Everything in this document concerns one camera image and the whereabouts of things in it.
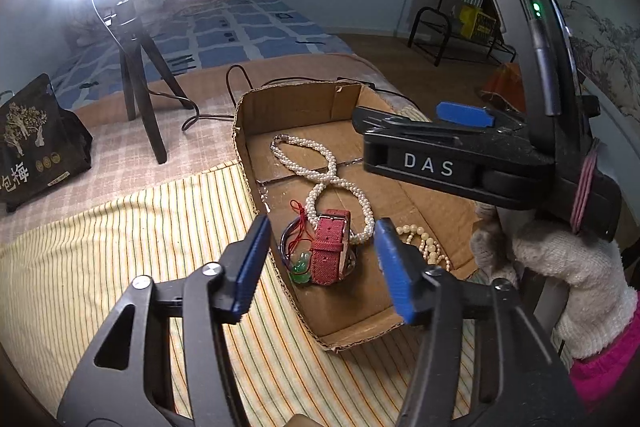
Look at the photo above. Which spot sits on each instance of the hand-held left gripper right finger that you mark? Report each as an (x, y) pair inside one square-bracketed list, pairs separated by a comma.
[(397, 277)]

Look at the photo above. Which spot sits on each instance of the beige plaid bed sheet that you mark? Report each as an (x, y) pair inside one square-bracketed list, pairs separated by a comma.
[(200, 137)]

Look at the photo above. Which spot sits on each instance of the landscape wall poster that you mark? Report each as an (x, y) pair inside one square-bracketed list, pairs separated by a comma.
[(610, 52)]

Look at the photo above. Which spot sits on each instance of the pink rubber band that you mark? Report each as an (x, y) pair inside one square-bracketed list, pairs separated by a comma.
[(582, 192)]

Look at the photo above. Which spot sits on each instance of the black snack bag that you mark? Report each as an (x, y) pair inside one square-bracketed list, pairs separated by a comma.
[(40, 142)]

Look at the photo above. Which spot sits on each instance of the dark thin bangle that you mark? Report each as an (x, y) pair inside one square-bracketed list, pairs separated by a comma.
[(283, 242)]

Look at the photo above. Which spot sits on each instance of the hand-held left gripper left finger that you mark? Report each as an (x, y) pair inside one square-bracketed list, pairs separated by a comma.
[(252, 267)]

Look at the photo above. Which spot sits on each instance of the yellow striped mat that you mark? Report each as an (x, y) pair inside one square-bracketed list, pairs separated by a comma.
[(150, 227)]

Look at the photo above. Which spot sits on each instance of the green striped towel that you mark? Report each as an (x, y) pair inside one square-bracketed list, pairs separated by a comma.
[(407, 113)]

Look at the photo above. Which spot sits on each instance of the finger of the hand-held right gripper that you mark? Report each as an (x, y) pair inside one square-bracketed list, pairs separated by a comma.
[(465, 114)]

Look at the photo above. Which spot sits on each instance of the person's right forearm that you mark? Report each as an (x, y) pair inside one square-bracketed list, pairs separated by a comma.
[(610, 372)]

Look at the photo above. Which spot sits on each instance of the black tripod stand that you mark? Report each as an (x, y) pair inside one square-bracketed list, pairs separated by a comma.
[(152, 122)]

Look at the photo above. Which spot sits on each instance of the orange cloth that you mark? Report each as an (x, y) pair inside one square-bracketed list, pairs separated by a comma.
[(505, 82)]

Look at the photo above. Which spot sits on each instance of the cardboard box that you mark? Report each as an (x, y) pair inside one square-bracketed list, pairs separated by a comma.
[(350, 307)]

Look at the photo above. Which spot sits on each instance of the blue patterned blanket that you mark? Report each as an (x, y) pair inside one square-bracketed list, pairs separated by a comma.
[(250, 37)]

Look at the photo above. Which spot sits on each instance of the person's right hand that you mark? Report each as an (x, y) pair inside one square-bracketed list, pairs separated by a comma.
[(565, 267)]

